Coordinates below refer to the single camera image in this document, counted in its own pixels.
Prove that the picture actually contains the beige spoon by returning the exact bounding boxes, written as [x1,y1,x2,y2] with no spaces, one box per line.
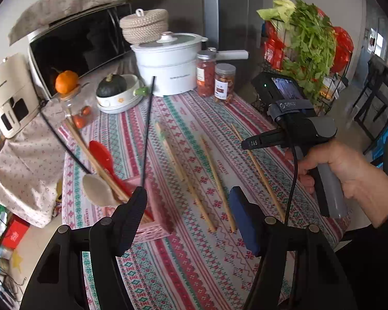
[82,173,121,208]

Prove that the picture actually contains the pale green lettuce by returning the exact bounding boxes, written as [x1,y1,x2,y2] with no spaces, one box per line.
[257,0,296,23]

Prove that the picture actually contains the grey refrigerator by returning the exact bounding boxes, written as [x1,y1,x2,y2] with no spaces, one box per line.
[201,0,269,81]

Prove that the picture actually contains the white dish with green handle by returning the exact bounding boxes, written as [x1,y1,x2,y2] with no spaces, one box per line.
[96,74,149,114]

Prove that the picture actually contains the cream air fryer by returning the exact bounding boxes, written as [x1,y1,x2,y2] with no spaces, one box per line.
[0,53,41,139]

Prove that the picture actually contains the short snack jar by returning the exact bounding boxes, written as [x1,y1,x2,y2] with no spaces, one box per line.
[214,64,236,104]

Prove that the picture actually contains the black wire rack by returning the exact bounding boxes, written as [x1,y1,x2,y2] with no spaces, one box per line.
[250,55,346,117]

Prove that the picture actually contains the leafy green herbs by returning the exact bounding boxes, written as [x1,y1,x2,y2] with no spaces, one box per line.
[280,0,338,104]

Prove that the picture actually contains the pink plastic basket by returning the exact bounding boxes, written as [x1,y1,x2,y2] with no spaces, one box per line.
[115,175,174,243]

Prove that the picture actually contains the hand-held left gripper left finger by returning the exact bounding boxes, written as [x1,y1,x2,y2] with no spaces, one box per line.
[19,185,148,310]

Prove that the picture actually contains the woven basket with lid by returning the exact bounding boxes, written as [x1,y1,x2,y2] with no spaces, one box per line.
[120,9,169,44]

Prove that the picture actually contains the person's right forearm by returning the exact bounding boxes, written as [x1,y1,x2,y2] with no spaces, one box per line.
[334,197,388,310]

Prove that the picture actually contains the striped patterned tablecloth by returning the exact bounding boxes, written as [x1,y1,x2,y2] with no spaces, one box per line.
[61,89,353,310]

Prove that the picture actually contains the tall red snack jar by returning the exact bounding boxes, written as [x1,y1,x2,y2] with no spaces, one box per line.
[196,48,218,97]

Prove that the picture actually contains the red spoon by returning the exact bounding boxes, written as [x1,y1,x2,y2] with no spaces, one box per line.
[89,140,154,223]

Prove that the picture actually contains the white electric pot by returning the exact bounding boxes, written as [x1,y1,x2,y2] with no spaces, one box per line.
[131,32,249,97]

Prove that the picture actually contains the person's right hand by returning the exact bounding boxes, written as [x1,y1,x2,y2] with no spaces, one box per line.
[284,139,388,229]

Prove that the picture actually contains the red box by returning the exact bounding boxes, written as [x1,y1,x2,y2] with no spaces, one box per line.
[2,216,29,249]

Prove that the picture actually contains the black chair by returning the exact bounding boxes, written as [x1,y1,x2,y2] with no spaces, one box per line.
[352,55,388,156]

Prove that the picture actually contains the green pumpkin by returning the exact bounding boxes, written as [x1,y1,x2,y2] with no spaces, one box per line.
[96,74,127,98]

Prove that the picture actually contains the floral cloth cover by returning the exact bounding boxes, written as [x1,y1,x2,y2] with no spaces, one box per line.
[8,0,152,46]

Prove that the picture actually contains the red snack packet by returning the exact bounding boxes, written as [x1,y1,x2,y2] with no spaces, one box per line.
[263,22,290,70]
[330,26,354,75]

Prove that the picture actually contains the large orange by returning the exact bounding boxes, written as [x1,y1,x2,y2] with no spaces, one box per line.
[55,68,80,94]

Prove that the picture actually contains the black microwave oven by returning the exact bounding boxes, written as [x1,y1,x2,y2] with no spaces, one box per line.
[27,2,139,100]

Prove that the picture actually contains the blue box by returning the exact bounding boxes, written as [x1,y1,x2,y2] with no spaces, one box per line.
[372,126,388,168]

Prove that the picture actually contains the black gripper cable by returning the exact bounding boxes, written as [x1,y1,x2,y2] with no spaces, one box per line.
[283,147,300,225]

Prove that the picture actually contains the yellow star floor sticker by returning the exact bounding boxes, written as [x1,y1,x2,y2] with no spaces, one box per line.
[10,249,23,268]

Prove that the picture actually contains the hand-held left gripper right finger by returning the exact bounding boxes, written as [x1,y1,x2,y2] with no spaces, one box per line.
[228,185,351,310]

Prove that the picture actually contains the wooden chopstick with green mark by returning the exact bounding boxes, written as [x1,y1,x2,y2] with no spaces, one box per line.
[156,122,185,182]

